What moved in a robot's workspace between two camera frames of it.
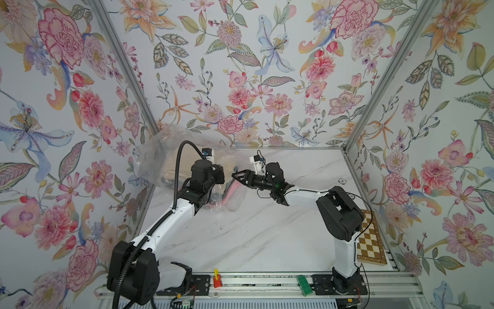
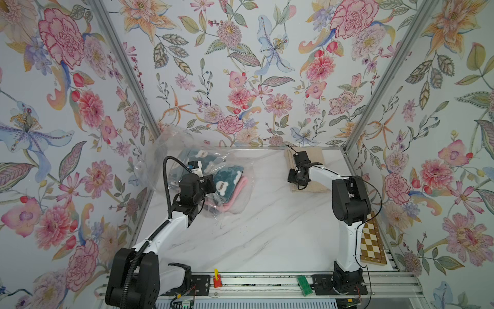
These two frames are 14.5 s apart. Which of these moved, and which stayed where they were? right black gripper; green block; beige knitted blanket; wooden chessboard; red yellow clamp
Moved: right black gripper; beige knitted blanket
Stayed: red yellow clamp; wooden chessboard; green block
